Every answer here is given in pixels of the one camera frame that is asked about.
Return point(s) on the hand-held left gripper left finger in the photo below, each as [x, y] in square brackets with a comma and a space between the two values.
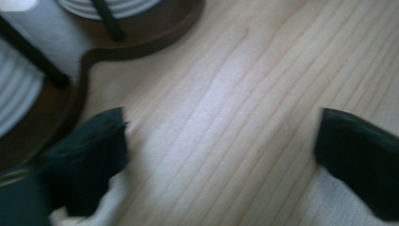
[84, 157]

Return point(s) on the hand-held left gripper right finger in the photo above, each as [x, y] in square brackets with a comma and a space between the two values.
[360, 157]

